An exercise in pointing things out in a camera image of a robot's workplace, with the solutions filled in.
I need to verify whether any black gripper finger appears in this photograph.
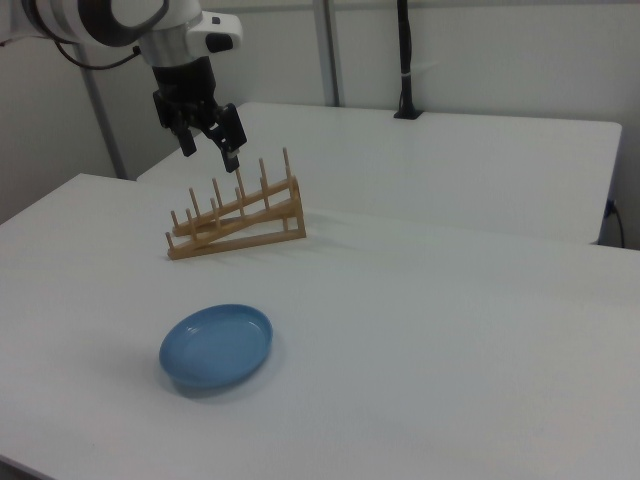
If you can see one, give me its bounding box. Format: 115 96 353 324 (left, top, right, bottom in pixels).
199 102 249 174
170 105 199 159

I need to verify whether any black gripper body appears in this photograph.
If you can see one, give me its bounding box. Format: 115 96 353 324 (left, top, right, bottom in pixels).
151 56 220 130

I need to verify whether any blue round plate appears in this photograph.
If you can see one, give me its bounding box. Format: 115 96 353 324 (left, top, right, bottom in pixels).
158 303 275 392

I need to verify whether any wooden plate rack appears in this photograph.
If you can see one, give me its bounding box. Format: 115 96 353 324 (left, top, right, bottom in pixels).
164 146 307 262

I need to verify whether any grey metal partition post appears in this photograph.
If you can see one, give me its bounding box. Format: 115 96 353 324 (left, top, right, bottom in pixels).
313 0 347 108
78 63 129 180

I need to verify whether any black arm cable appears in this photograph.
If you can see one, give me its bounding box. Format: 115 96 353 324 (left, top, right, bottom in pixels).
49 36 142 72

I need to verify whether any black camera pole with clamp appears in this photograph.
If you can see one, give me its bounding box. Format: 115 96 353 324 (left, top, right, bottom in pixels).
392 0 426 121

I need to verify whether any black cable with blue plug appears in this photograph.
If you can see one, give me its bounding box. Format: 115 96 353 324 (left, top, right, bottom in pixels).
604 198 627 247

